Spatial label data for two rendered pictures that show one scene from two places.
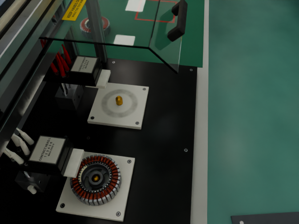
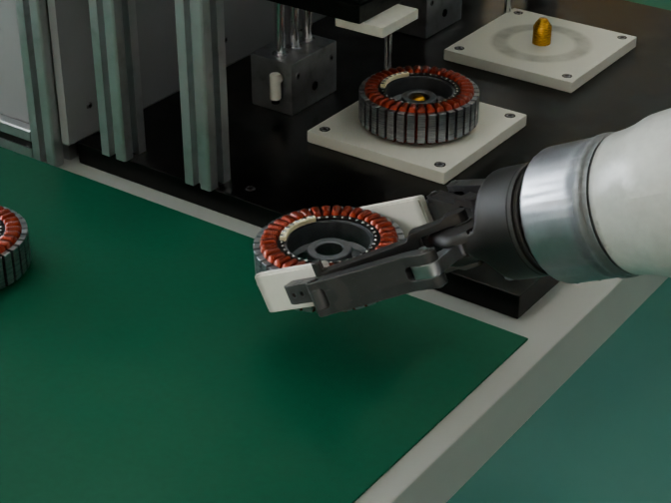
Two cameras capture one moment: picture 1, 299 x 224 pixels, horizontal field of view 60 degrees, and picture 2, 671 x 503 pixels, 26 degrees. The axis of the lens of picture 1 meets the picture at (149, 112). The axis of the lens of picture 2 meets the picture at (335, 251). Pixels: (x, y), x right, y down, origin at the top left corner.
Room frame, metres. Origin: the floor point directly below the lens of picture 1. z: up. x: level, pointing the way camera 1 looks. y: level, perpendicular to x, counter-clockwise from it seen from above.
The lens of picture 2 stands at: (-0.91, -0.38, 1.36)
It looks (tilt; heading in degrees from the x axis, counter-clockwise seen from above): 30 degrees down; 27
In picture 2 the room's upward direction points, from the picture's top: straight up
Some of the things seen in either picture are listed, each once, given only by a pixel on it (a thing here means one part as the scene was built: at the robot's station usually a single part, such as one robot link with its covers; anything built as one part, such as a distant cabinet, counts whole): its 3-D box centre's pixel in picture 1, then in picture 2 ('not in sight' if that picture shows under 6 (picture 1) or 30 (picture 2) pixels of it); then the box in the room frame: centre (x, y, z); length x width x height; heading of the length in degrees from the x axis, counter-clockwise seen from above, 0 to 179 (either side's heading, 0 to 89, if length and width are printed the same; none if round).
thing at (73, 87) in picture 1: (70, 94); (425, 0); (0.49, 0.23, 0.80); 0.08 x 0.05 x 0.06; 172
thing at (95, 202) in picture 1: (96, 179); (418, 104); (0.23, 0.12, 0.80); 0.11 x 0.11 x 0.04
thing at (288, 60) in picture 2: (36, 171); (295, 71); (0.25, 0.26, 0.80); 0.08 x 0.05 x 0.06; 172
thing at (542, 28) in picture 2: (119, 99); (542, 30); (0.47, 0.09, 0.80); 0.02 x 0.02 x 0.03
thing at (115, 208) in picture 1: (98, 183); (417, 128); (0.23, 0.12, 0.78); 0.15 x 0.15 x 0.01; 82
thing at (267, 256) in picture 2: not in sight; (330, 257); (-0.08, 0.05, 0.82); 0.11 x 0.11 x 0.04
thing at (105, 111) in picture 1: (119, 104); (540, 48); (0.47, 0.09, 0.78); 0.15 x 0.15 x 0.01; 82
